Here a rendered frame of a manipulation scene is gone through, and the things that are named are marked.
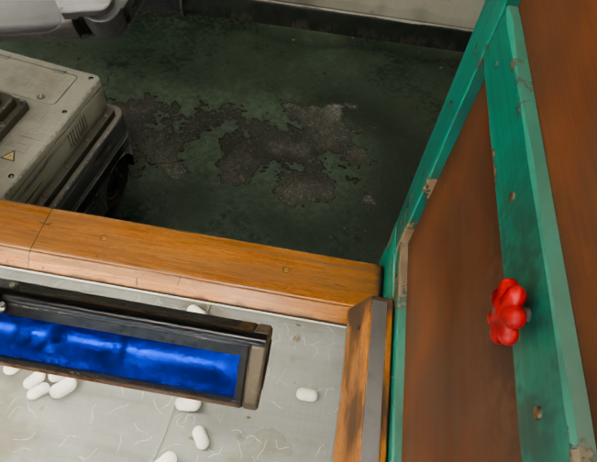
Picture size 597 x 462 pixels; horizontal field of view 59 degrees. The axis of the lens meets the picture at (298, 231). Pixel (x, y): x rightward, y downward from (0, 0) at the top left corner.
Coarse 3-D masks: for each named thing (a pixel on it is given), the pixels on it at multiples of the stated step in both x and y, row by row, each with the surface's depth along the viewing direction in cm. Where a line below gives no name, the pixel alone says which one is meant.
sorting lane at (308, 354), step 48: (96, 288) 87; (288, 336) 85; (336, 336) 86; (0, 384) 77; (96, 384) 78; (288, 384) 80; (336, 384) 81; (0, 432) 73; (48, 432) 73; (96, 432) 74; (144, 432) 75; (192, 432) 75; (240, 432) 76; (288, 432) 76
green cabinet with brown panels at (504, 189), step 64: (512, 0) 49; (576, 0) 37; (512, 64) 44; (576, 64) 35; (448, 128) 62; (512, 128) 42; (576, 128) 34; (448, 192) 62; (512, 192) 39; (576, 192) 32; (448, 256) 58; (512, 256) 37; (576, 256) 31; (448, 320) 54; (576, 320) 30; (448, 384) 50; (512, 384) 37; (576, 384) 28; (448, 448) 47; (512, 448) 35; (576, 448) 26
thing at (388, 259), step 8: (392, 232) 90; (392, 240) 88; (392, 248) 86; (384, 256) 94; (392, 256) 85; (384, 264) 92; (392, 264) 84; (384, 272) 91; (392, 272) 82; (384, 280) 90; (392, 280) 81; (384, 288) 88; (392, 288) 81; (384, 296) 87; (392, 296) 80
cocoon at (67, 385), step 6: (66, 378) 76; (54, 384) 75; (60, 384) 75; (66, 384) 75; (72, 384) 76; (54, 390) 75; (60, 390) 75; (66, 390) 75; (54, 396) 75; (60, 396) 75
